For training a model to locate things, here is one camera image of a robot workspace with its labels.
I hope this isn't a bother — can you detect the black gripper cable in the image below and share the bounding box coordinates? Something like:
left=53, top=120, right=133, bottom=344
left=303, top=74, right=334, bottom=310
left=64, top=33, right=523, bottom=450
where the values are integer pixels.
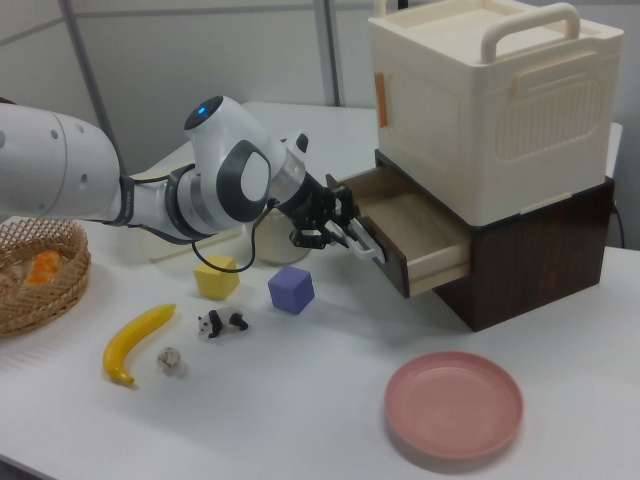
left=191, top=198, right=279, bottom=275

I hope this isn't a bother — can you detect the brown drawer with white handle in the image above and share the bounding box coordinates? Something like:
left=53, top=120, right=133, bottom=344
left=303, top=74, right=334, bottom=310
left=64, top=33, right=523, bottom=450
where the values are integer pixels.
left=325, top=167, right=472, bottom=299

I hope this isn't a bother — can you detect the orange topped toy bread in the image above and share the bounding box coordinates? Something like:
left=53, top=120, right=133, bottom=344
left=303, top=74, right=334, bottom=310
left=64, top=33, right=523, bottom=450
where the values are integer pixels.
left=25, top=251, right=64, bottom=286

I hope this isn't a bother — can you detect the purple foam cube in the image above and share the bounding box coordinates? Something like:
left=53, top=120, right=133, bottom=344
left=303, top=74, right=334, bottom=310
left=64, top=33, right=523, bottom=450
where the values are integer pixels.
left=267, top=265, right=316, bottom=316

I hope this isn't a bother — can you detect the beige lidded mini trash bin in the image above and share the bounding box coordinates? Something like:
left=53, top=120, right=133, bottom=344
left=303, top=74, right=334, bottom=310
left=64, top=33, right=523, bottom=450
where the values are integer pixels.
left=252, top=207, right=311, bottom=266

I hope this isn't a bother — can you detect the cream plastic storage box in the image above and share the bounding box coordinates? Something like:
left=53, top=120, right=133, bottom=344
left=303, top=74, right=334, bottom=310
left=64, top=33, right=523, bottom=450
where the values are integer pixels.
left=367, top=0, right=626, bottom=226

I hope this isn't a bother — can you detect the yellow toy banana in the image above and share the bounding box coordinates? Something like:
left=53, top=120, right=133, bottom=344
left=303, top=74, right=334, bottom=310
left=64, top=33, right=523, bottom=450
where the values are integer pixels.
left=102, top=303, right=177, bottom=386

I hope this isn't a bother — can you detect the panda figurine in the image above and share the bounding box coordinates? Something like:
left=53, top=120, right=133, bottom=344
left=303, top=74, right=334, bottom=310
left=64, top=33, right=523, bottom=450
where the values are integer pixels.
left=196, top=308, right=250, bottom=341

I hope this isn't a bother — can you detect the woven wicker basket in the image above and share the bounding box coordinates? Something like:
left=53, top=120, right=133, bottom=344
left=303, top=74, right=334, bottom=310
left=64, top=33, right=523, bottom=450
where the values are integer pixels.
left=0, top=217, right=92, bottom=337

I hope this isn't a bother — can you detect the small white garlic toy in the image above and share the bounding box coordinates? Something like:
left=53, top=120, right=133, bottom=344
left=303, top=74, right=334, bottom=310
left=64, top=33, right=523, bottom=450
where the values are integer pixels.
left=156, top=347, right=184, bottom=377

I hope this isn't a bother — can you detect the yellow foam cube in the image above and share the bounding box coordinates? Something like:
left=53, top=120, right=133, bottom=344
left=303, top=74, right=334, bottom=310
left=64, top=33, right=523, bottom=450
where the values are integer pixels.
left=193, top=253, right=241, bottom=301

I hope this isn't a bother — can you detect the pink plastic plate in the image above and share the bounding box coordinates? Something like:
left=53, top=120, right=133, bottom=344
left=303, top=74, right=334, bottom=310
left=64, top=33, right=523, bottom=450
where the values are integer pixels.
left=383, top=350, right=525, bottom=459

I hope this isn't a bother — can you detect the black cable behind cabinet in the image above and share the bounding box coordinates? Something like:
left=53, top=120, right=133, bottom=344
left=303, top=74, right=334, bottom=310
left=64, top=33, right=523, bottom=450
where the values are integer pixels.
left=611, top=198, right=626, bottom=249

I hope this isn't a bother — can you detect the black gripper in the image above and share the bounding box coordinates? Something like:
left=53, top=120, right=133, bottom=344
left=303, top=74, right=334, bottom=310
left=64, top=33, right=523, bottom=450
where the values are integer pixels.
left=277, top=172, right=375, bottom=255

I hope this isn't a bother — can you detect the dark brown drawer cabinet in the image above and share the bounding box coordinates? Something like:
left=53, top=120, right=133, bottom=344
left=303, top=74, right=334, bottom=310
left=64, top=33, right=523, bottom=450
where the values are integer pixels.
left=373, top=149, right=616, bottom=332

